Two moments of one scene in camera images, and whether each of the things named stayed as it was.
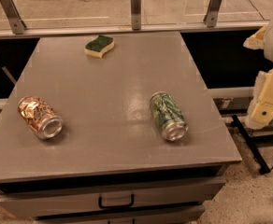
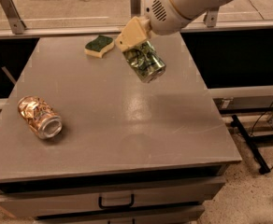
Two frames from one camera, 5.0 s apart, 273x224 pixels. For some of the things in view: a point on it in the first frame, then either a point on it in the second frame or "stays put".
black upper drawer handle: (116, 206) stays put
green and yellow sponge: (98, 47) stays put
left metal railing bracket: (17, 24) stays put
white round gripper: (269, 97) → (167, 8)
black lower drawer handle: (133, 222) stays put
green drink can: (168, 117) → (145, 61)
